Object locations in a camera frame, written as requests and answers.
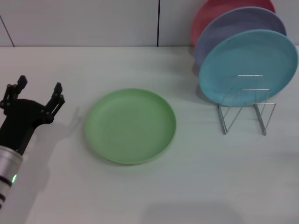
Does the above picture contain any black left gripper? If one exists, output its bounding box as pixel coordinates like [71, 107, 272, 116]
[0, 75, 66, 156]

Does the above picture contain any green plate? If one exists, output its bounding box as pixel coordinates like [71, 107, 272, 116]
[85, 88, 177, 167]

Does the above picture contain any pink red plate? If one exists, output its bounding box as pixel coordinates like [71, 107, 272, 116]
[191, 0, 277, 48]

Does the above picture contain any teal blue plate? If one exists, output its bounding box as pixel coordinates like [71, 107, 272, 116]
[198, 29, 299, 108]

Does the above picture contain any purple plate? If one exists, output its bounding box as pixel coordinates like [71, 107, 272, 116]
[194, 6, 288, 69]

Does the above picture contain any metal wire plate rack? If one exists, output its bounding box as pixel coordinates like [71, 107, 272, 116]
[216, 74, 277, 136]

